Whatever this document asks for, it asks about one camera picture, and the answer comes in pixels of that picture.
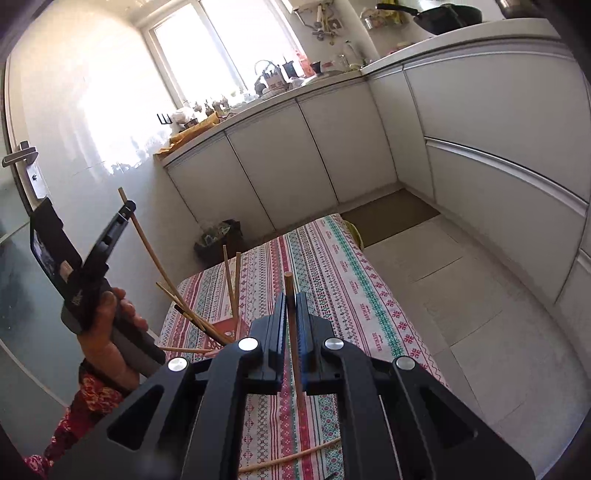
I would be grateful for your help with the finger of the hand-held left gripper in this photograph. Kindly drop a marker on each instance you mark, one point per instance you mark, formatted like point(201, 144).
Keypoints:
point(115, 226)

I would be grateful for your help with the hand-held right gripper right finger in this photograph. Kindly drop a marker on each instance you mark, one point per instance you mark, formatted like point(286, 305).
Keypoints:
point(302, 346)

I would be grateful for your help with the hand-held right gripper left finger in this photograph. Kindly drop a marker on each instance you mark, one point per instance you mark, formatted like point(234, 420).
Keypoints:
point(280, 341)

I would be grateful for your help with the pink perforated utensil holder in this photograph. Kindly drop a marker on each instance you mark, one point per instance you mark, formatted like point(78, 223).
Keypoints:
point(228, 330)

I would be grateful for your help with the person's left forearm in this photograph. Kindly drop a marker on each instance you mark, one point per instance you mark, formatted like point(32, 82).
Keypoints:
point(78, 415)

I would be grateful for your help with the person's left hand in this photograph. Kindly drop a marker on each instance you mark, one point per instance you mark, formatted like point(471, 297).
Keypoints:
point(99, 350)

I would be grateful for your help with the frosted glass door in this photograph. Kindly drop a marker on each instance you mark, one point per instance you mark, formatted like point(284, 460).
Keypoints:
point(27, 300)

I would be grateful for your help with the patterned knit-print tablecloth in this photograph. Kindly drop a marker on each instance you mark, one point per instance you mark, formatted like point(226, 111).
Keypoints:
point(332, 286)

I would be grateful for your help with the dark trash basket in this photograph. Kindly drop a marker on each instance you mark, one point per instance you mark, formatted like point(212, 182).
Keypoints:
point(217, 240)

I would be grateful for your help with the black rack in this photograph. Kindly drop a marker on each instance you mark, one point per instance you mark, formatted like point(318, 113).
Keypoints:
point(164, 119)

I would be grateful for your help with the yellow cloth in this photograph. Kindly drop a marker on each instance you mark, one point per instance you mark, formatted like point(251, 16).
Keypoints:
point(194, 131)

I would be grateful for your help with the yellow-green object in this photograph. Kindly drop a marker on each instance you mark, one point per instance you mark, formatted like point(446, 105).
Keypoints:
point(354, 233)

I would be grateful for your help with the brown floor mat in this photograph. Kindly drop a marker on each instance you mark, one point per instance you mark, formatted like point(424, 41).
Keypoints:
point(392, 217)

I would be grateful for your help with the bright window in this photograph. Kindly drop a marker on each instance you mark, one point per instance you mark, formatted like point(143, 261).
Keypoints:
point(203, 55)

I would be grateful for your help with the black utensil container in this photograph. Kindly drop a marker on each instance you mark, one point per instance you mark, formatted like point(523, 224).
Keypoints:
point(291, 69)

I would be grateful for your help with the metal water pipes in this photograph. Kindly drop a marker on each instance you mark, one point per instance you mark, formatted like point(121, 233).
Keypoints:
point(318, 23)

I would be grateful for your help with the white kitchen countertop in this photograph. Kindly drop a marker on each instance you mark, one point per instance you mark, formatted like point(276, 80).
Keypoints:
point(461, 39)

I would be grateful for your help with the black wok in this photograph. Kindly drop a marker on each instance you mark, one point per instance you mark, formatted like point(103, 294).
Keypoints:
point(448, 18)

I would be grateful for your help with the metal pot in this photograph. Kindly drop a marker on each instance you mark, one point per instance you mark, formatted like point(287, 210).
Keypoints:
point(517, 7)

